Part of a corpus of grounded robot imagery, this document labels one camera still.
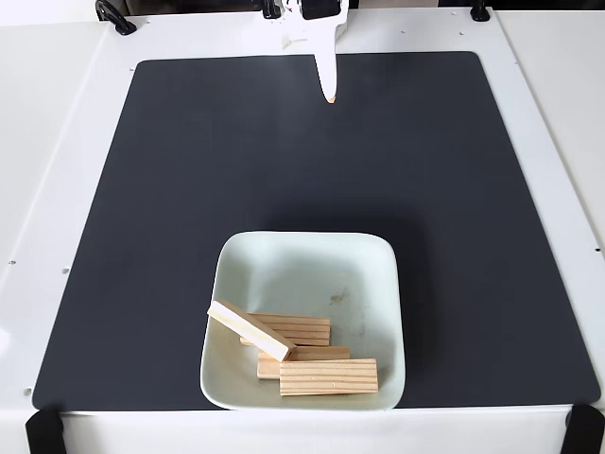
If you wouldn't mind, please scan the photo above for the grooved wooden block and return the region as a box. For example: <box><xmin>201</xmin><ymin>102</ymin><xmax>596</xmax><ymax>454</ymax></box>
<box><xmin>279</xmin><ymin>358</ymin><xmax>379</xmax><ymax>397</ymax></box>
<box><xmin>239</xmin><ymin>313</ymin><xmax>332</xmax><ymax>348</ymax></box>
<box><xmin>206</xmin><ymin>300</ymin><xmax>298</xmax><ymax>363</ymax></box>

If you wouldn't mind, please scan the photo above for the pale green square plate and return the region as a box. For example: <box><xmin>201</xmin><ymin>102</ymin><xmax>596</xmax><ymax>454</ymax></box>
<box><xmin>199</xmin><ymin>230</ymin><xmax>407</xmax><ymax>411</ymax></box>

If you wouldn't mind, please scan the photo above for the black table mat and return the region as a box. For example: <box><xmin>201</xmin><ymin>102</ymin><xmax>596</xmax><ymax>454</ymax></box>
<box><xmin>31</xmin><ymin>50</ymin><xmax>601</xmax><ymax>411</ymax></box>

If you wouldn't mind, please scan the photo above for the smooth wooden block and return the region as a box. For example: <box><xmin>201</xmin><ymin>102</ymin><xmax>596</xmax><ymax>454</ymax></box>
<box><xmin>257</xmin><ymin>346</ymin><xmax>352</xmax><ymax>381</ymax></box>

